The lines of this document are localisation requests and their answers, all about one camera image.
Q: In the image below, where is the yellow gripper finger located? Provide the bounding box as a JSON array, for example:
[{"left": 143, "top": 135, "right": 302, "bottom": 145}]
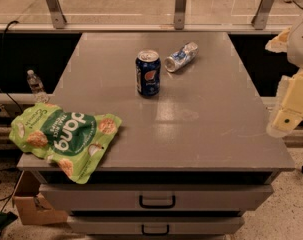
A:
[
  {"left": 266, "top": 69, "right": 303, "bottom": 138},
  {"left": 265, "top": 27, "right": 291, "bottom": 53}
]

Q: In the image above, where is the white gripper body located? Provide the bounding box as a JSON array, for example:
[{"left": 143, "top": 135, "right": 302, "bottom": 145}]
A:
[{"left": 287, "top": 12, "right": 303, "bottom": 68}]

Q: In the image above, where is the blue pepsi can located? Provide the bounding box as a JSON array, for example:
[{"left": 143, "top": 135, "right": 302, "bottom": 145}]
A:
[{"left": 135, "top": 50, "right": 161, "bottom": 97}]

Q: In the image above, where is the crushed silver blue can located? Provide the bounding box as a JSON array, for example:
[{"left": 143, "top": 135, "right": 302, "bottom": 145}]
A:
[{"left": 164, "top": 42, "right": 198, "bottom": 73}]

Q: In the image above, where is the grey drawer cabinet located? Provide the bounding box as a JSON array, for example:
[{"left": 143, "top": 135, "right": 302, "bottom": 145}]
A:
[{"left": 19, "top": 32, "right": 294, "bottom": 240}]

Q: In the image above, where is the green dang chips bag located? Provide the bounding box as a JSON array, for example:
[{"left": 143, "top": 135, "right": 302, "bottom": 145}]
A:
[{"left": 9, "top": 103, "right": 122, "bottom": 184}]

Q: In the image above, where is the clear plastic water bottle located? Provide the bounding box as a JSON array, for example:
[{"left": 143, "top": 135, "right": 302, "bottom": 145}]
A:
[{"left": 27, "top": 70, "right": 49, "bottom": 103}]

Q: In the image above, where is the brown cardboard box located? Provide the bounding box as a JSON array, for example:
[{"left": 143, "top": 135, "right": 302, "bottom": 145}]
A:
[{"left": 12, "top": 171, "right": 69, "bottom": 226}]

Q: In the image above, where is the green object on floor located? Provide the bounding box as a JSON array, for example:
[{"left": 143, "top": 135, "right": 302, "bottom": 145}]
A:
[{"left": 0, "top": 212, "right": 18, "bottom": 236}]

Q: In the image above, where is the right metal railing bracket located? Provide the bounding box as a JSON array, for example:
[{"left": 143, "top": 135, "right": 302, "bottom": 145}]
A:
[{"left": 251, "top": 0, "right": 275, "bottom": 30}]

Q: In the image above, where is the metal railing bracket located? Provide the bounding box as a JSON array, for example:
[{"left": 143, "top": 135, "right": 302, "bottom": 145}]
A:
[
  {"left": 45, "top": 0, "right": 67, "bottom": 29},
  {"left": 251, "top": 0, "right": 275, "bottom": 30},
  {"left": 174, "top": 0, "right": 187, "bottom": 30}
]

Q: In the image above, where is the middle metal railing bracket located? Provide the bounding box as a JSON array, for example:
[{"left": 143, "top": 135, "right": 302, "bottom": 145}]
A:
[{"left": 174, "top": 0, "right": 187, "bottom": 30}]

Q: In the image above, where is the black upper drawer handle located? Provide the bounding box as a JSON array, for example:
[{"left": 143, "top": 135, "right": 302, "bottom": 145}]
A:
[{"left": 138, "top": 195, "right": 176, "bottom": 209}]

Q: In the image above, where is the black drawer handle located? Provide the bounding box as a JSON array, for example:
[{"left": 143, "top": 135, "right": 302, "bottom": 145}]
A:
[
  {"left": 141, "top": 225, "right": 170, "bottom": 236},
  {"left": 138, "top": 195, "right": 176, "bottom": 209}
]

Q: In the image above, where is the black lower drawer handle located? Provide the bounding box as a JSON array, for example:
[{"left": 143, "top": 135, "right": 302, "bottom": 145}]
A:
[{"left": 141, "top": 225, "right": 170, "bottom": 236}]

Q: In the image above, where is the left metal railing bracket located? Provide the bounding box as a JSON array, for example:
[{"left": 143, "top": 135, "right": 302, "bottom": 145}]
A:
[{"left": 45, "top": 0, "right": 67, "bottom": 29}]

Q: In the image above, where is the black cable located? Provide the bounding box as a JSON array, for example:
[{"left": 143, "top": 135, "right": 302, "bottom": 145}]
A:
[{"left": 0, "top": 19, "right": 24, "bottom": 117}]

